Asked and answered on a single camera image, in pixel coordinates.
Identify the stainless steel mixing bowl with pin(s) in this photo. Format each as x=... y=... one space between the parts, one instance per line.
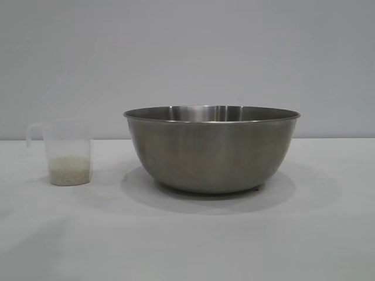
x=211 y=152

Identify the clear plastic measuring cup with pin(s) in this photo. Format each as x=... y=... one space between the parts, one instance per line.
x=70 y=140

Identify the white uncooked rice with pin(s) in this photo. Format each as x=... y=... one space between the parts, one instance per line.
x=69 y=172

